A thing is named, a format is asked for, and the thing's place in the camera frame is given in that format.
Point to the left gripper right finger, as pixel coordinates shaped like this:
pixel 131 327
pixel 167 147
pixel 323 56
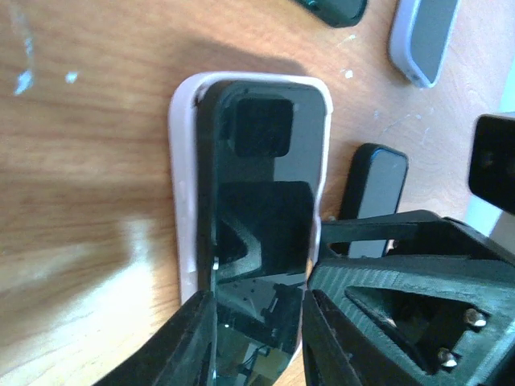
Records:
pixel 334 350

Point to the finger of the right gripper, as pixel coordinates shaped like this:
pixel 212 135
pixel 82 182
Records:
pixel 362 289
pixel 413 231

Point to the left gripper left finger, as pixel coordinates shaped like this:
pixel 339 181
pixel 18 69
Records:
pixel 181 352

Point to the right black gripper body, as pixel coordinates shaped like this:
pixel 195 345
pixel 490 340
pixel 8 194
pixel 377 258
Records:
pixel 454 305

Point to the lavender phone case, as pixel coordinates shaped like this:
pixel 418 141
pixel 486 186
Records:
pixel 399 40

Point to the white phone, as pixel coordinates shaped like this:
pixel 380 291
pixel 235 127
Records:
pixel 430 37

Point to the black case with ring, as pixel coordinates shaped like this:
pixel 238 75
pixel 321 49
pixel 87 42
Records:
pixel 339 13

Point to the dark green phone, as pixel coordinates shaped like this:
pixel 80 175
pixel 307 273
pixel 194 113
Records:
pixel 312 5

